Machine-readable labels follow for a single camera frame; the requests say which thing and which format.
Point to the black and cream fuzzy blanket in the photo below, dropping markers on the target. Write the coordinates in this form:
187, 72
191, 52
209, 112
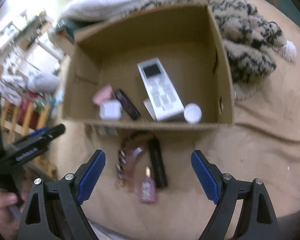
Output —
245, 42

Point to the black cylindrical tube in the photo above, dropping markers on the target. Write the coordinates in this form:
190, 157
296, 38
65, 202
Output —
157, 165

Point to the dark oval case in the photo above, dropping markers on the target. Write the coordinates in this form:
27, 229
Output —
127, 103

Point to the person's left hand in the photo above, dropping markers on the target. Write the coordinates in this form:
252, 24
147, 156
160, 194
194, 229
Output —
2, 207

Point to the brown cardboard box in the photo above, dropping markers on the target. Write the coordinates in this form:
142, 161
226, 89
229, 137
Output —
130, 55

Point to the person's right leg grey trousers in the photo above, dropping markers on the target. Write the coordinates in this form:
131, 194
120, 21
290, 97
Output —
290, 221

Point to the white round jar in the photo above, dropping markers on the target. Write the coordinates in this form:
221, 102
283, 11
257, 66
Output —
192, 113

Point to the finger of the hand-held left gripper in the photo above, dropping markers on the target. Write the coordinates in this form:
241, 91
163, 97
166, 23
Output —
35, 133
57, 130

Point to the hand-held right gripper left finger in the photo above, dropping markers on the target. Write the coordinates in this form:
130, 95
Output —
90, 180

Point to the pink cartoon charm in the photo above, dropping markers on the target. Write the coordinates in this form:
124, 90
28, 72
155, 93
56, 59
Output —
103, 95

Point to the white earbuds case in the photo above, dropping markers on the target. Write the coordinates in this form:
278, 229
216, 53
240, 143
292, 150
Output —
110, 110

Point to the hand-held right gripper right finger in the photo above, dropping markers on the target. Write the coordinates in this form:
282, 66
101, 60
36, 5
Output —
206, 177

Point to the yellow wooden rack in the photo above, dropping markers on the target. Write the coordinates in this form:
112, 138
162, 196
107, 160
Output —
17, 122

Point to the white remote control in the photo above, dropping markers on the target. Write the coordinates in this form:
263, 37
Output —
160, 90

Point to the teal padded cushion orange stripe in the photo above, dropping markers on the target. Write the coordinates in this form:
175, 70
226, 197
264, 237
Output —
65, 28

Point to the grey plastic bag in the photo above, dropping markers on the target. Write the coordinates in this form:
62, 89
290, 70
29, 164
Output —
43, 82

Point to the white duvet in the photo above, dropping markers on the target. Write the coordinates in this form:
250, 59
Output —
110, 0

